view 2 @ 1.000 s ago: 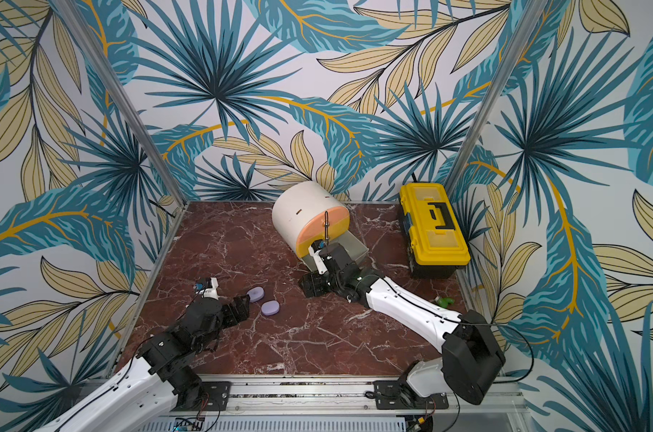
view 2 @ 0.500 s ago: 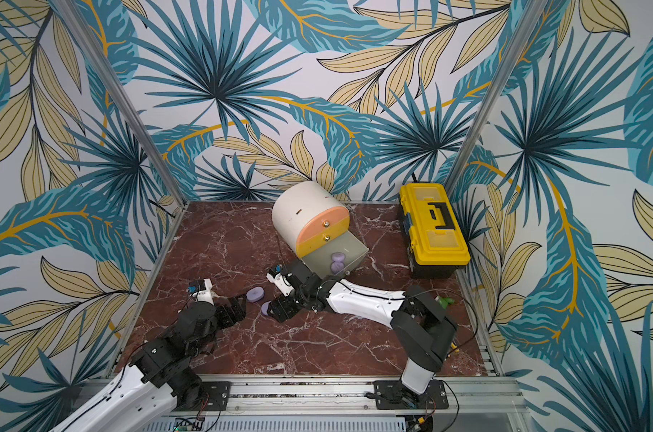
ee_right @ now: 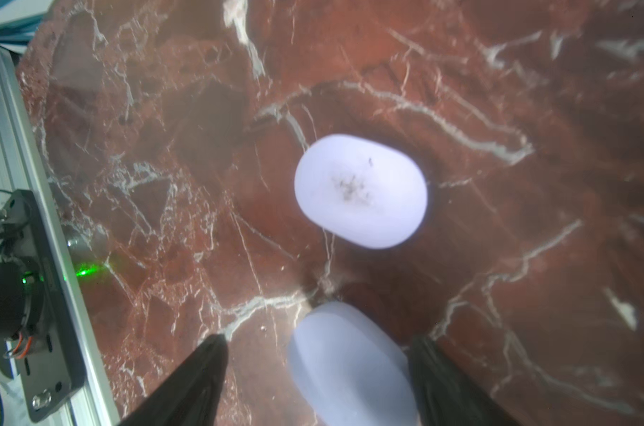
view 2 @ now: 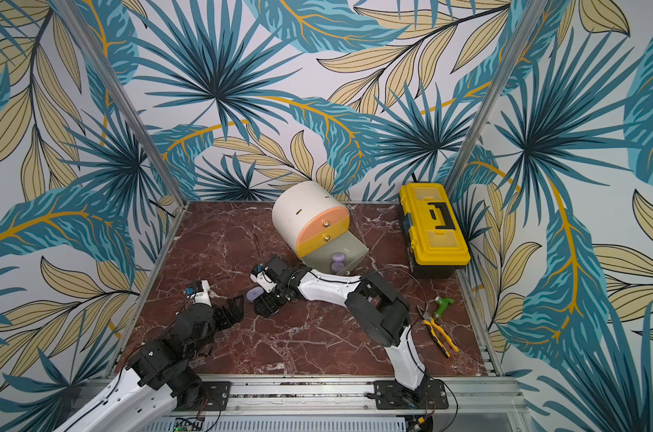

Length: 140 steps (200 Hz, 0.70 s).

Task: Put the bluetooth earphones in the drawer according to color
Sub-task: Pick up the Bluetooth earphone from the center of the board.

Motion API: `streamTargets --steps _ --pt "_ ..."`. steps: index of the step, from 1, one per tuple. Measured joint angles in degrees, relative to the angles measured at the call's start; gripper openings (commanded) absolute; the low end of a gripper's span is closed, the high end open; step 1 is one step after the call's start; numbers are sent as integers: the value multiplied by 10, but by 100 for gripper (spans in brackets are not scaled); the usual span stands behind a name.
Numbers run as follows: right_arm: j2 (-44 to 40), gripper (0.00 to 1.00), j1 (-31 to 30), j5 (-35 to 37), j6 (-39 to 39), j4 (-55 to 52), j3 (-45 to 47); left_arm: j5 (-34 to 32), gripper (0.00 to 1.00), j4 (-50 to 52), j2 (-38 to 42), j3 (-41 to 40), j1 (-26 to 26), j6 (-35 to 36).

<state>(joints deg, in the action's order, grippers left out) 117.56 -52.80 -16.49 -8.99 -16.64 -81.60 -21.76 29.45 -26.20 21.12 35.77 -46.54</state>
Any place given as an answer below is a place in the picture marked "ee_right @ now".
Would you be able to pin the purple earphone case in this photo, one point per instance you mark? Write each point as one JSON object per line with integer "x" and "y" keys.
{"x": 364, "y": 192}
{"x": 349, "y": 370}

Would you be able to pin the aluminium front rail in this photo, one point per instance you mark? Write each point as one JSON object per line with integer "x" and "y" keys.
{"x": 21, "y": 169}

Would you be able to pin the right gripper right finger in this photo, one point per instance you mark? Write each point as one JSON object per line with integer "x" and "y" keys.
{"x": 445, "y": 395}

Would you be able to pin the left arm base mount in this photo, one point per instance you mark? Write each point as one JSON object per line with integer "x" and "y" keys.
{"x": 34, "y": 313}

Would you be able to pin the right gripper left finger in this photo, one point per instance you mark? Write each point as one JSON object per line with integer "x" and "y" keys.
{"x": 192, "y": 393}

